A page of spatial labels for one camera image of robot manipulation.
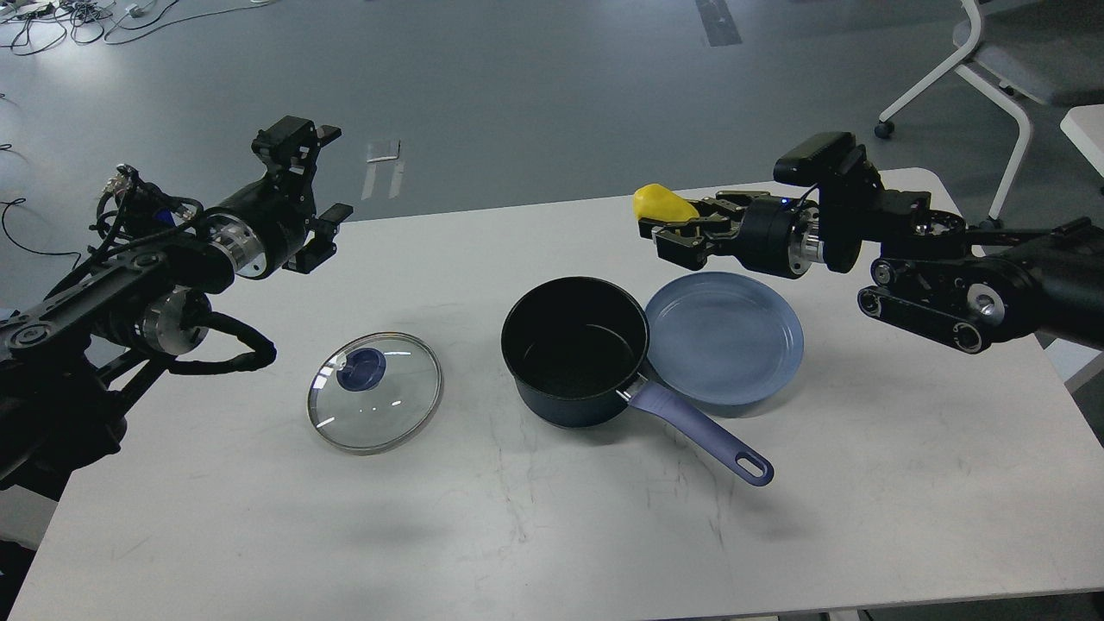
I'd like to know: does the white table right edge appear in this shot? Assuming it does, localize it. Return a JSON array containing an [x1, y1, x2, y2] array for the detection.
[[1060, 103, 1103, 177]]

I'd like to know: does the cable bundle on floor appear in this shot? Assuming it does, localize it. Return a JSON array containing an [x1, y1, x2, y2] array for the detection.
[[0, 0, 282, 56]]

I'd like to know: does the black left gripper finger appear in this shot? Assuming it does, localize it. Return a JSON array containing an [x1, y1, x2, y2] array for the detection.
[[251, 116, 342, 194], [285, 202, 354, 274]]

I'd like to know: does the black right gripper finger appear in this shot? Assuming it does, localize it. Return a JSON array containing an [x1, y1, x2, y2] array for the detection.
[[637, 190, 769, 236], [654, 227, 741, 271]]

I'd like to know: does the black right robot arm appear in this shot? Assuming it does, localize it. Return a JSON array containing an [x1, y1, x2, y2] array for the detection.
[[631, 131, 1103, 354]]

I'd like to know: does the light blue plate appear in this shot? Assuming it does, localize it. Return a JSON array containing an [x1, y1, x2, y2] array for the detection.
[[645, 272, 805, 406]]

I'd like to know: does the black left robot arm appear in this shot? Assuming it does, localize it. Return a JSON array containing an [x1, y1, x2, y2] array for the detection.
[[3, 116, 354, 499]]

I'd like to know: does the white office chair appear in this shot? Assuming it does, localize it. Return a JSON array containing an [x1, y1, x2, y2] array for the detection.
[[873, 1, 1103, 228]]

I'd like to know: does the glass pot lid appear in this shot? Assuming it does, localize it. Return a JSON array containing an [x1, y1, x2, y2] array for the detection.
[[306, 333, 444, 455]]

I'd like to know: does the dark blue saucepan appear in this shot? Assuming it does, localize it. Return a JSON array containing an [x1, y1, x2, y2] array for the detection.
[[500, 276, 775, 486]]

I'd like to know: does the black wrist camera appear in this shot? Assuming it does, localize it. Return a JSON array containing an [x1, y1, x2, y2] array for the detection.
[[772, 131, 867, 187]]

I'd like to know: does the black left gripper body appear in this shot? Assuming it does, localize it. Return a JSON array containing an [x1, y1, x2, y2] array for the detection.
[[205, 173, 315, 278]]

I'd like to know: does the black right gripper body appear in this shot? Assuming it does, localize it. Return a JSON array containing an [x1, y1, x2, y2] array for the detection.
[[740, 194, 811, 278]]

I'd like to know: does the black floor cable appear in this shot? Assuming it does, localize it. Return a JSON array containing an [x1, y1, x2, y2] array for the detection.
[[0, 197, 83, 260]]

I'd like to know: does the yellow potato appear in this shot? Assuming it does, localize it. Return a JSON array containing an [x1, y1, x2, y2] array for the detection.
[[631, 185, 700, 223]]

